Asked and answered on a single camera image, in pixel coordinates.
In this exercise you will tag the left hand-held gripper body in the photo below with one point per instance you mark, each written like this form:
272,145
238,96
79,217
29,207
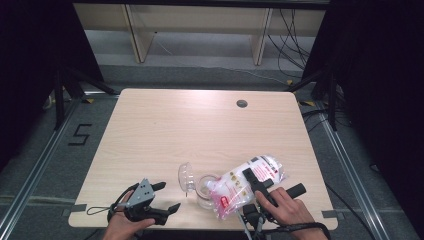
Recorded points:
143,195

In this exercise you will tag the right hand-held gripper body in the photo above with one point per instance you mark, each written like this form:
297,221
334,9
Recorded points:
253,215

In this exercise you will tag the red and white sugar pouch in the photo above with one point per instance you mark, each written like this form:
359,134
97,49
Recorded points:
233,190

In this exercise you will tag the clear glass jar with lid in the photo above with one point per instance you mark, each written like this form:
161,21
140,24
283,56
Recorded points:
201,200

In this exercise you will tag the person's right hand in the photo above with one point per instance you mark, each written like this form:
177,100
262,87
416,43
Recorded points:
293,213

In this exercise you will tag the person's left hand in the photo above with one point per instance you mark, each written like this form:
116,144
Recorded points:
120,230

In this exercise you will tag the grey tape piece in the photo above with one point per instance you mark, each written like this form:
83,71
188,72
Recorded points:
330,214
78,208

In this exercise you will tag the grey round table grommet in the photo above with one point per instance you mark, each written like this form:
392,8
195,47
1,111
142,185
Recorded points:
242,103

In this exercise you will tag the black metal stand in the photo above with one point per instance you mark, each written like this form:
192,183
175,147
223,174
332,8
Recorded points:
59,100
331,100

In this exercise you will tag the beige wooden shelf unit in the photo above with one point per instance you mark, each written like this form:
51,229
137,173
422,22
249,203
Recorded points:
200,18

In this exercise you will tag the black curtain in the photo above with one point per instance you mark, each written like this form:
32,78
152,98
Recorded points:
30,50
383,66

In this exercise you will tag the aluminium floor rail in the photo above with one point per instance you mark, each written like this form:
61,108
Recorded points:
36,166
353,183

